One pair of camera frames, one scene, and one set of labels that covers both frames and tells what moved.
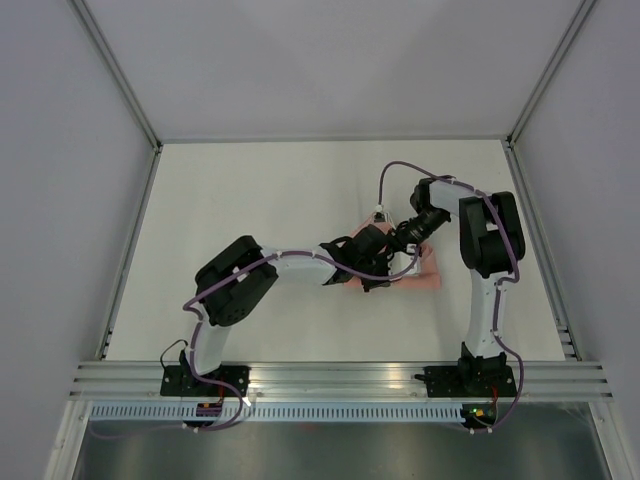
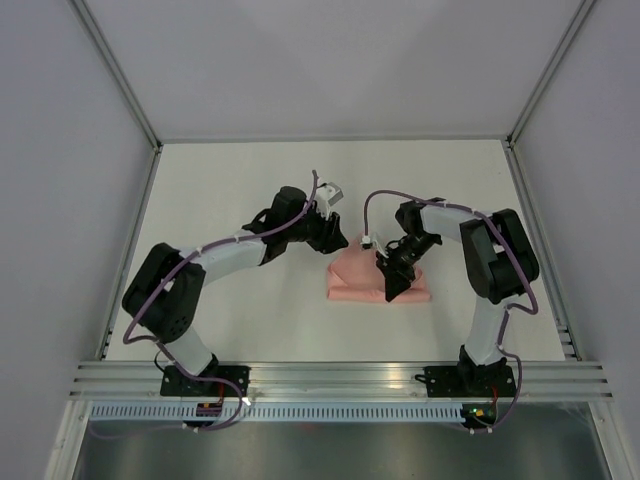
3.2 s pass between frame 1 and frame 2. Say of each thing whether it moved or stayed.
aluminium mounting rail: stayed
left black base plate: stayed
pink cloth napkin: moved
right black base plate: stayed
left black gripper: moved
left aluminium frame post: stayed
